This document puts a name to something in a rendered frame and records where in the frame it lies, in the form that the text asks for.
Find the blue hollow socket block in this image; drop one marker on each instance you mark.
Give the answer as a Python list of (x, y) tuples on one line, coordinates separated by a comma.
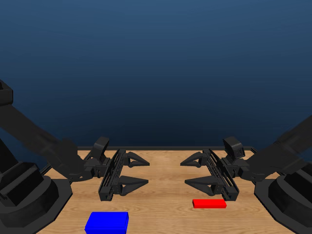
[(107, 223)]

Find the thin red peg bar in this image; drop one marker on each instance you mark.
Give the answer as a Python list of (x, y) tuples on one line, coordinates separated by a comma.
[(209, 203)]

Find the black table frame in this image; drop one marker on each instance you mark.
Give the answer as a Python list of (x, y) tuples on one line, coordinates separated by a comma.
[(170, 147)]

